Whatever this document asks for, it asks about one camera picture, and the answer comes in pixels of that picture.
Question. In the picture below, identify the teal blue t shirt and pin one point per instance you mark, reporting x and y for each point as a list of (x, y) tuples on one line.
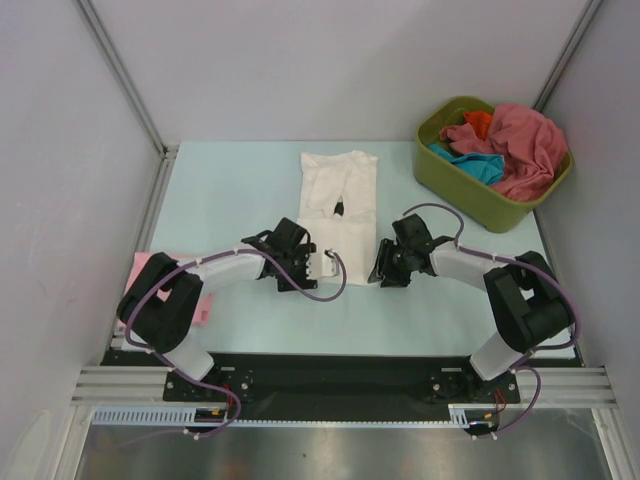
[(486, 168)]

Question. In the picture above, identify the folded light pink t shirt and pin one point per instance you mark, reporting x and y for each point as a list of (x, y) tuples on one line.
[(204, 305)]

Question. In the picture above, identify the white t shirt with print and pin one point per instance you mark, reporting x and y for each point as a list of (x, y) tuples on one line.
[(338, 207)]

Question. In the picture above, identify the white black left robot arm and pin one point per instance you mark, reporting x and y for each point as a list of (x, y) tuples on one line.
[(160, 305)]

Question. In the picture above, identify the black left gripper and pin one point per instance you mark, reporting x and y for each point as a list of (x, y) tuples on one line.
[(303, 251)]

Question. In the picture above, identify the aluminium frame rail front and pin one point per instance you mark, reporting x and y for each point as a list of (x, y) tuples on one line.
[(575, 387)]

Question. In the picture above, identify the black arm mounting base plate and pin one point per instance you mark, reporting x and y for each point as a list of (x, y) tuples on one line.
[(309, 388)]

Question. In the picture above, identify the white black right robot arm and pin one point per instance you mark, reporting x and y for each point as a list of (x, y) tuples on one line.
[(528, 304)]

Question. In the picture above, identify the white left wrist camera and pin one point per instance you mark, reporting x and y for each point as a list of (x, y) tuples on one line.
[(323, 264)]

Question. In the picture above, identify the aluminium corner post left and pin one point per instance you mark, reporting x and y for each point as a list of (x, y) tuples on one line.
[(113, 60)]

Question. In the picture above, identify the white slotted cable duct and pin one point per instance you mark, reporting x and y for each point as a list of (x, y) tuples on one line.
[(156, 416)]

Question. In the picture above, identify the orange t shirt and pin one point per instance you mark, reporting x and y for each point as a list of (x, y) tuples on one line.
[(480, 121)]

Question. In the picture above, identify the aluminium corner post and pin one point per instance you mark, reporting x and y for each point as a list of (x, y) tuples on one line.
[(578, 34), (113, 60)]

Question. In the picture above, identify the aluminium corner post right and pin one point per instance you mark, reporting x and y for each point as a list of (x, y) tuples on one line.
[(578, 34)]

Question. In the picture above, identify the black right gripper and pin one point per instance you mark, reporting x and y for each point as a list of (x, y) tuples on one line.
[(383, 266)]

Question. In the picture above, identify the coral pink t shirt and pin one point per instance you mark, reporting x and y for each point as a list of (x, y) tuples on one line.
[(533, 148)]

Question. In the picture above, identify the olive green plastic bin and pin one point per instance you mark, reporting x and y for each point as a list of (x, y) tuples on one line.
[(481, 203)]

